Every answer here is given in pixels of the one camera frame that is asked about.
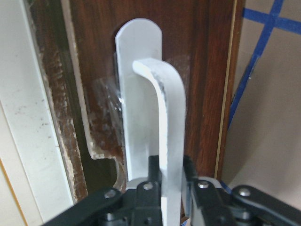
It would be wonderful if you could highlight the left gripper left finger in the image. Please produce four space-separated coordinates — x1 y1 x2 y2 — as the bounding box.
45 155 162 226

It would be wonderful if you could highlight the white drawer handle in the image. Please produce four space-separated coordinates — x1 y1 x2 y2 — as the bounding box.
115 18 186 226

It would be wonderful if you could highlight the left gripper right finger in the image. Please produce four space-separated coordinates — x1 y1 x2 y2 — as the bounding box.
182 156 301 226

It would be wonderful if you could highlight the dark wooden drawer front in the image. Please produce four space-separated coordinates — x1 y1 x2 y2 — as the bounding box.
25 0 246 204

